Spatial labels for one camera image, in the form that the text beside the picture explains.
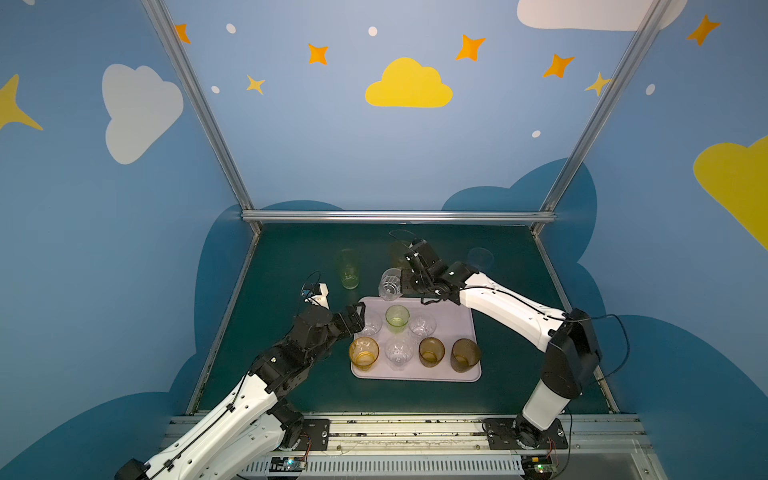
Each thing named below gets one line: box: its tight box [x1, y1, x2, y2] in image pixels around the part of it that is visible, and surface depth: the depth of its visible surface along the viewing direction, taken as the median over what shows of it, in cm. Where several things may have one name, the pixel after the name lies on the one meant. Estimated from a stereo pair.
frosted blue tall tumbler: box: [468, 247, 494, 271], surface depth 98 cm
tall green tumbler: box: [340, 248, 359, 290], surface depth 100 cm
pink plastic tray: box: [351, 296, 482, 383], surface depth 86 cm
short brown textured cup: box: [418, 336, 445, 368], surface depth 85 cm
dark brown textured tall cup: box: [450, 338, 481, 373], surface depth 85 cm
